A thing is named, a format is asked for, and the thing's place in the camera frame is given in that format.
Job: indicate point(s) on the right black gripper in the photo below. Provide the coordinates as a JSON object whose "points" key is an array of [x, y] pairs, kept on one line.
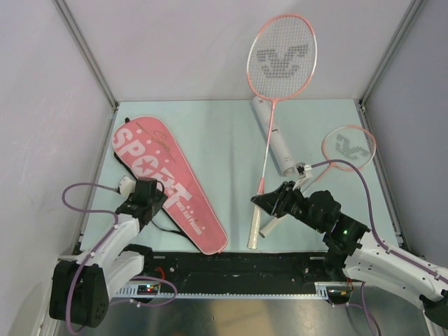
{"points": [[276, 201]]}

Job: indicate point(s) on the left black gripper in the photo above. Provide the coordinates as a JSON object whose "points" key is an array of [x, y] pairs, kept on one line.
{"points": [[159, 199]]}

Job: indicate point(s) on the pink racket cover bag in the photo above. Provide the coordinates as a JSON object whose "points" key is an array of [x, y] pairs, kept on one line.
{"points": [[148, 149]]}

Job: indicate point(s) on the translucent shuttlecock tube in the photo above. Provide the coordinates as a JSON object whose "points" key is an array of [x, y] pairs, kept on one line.
{"points": [[280, 150]]}

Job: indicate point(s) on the pink badminton racket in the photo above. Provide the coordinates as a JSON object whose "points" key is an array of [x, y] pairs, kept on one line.
{"points": [[280, 64], [351, 143]]}

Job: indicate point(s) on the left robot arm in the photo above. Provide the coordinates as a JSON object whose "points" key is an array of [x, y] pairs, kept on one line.
{"points": [[84, 284]]}

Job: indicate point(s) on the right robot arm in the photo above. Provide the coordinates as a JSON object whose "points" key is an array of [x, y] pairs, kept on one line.
{"points": [[356, 252]]}

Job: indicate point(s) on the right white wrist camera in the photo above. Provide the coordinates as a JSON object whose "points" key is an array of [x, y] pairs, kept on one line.
{"points": [[304, 173]]}

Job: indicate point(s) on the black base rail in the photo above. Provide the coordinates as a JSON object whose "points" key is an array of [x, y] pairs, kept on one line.
{"points": [[240, 270]]}

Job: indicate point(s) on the left aluminium frame post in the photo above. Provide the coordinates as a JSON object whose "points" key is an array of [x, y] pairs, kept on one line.
{"points": [[82, 45]]}

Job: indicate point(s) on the aluminium frame post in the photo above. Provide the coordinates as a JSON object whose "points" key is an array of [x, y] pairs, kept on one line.
{"points": [[404, 27], [82, 45]]}

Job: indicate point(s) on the right aluminium frame post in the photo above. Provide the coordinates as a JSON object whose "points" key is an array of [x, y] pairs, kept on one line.
{"points": [[404, 27]]}

